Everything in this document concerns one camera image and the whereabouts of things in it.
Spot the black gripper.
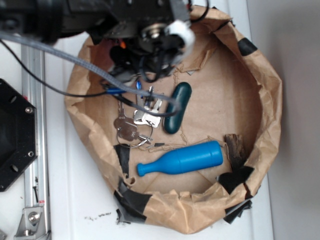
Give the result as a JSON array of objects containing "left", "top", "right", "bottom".
[{"left": 87, "top": 0, "right": 196, "bottom": 83}]

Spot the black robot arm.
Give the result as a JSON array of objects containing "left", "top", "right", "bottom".
[{"left": 0, "top": 0, "right": 195, "bottom": 83}]

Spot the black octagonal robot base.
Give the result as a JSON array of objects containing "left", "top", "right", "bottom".
[{"left": 0, "top": 79, "right": 37, "bottom": 192}]

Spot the dark green plastic pickle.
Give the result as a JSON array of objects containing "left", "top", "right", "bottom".
[{"left": 163, "top": 81, "right": 193, "bottom": 135}]

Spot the bunch of silver keys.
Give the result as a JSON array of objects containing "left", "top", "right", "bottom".
[{"left": 113, "top": 94, "right": 156, "bottom": 149}]

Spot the blue plastic bowling pin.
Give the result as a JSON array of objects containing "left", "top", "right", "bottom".
[{"left": 137, "top": 140, "right": 224, "bottom": 177}]

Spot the brown paper bag tray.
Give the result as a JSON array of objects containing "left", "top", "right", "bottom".
[{"left": 65, "top": 8, "right": 283, "bottom": 234}]

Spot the brown wood bark piece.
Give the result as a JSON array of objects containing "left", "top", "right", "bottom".
[{"left": 224, "top": 133, "right": 247, "bottom": 172}]

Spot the grey braided cable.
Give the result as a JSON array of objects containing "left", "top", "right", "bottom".
[{"left": 0, "top": 31, "right": 183, "bottom": 113}]

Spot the black cable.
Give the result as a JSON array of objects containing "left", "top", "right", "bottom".
[{"left": 0, "top": 39, "right": 178, "bottom": 118}]

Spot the aluminium extrusion rail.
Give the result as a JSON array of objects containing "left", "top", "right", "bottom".
[{"left": 13, "top": 44, "right": 51, "bottom": 240}]

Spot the silver corner bracket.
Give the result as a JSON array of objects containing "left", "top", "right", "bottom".
[{"left": 14, "top": 206, "right": 48, "bottom": 240}]

